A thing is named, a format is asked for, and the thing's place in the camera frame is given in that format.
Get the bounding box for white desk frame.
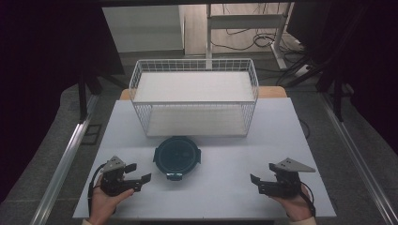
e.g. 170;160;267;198
205;2;296;71

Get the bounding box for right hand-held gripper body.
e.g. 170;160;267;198
274;157;316;200

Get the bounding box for white table cover sheet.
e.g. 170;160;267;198
72;97;337;220

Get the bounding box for white power strip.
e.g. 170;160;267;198
294;63;314;79

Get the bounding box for white cabinet panel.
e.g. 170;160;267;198
101;5;186;54

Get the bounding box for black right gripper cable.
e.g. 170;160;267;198
298;182;317;218

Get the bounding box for black stand leg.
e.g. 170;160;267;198
314;74;356;123
77;70;129;124

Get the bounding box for wooden table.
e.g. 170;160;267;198
119;85;288;101

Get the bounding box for white wire shelf rack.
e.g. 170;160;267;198
129;58;260;139

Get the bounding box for dark teal round lid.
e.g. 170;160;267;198
152;135;203;182

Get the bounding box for person's left hand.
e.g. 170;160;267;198
88;174;136;225

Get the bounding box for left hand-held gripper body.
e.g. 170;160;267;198
99;155;130;198

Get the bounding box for aluminium rail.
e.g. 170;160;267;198
318;93;398;225
29;93;100;225

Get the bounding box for person's right sleeve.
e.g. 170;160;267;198
288;217;317;225

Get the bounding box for black floor cables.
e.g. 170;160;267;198
209;3;313;86

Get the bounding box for person's right hand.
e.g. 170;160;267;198
269;183;314;222

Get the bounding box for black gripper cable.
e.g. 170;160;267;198
298;182;317;218
87;162;108;218

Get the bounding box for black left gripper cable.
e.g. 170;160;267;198
87;162;108;218

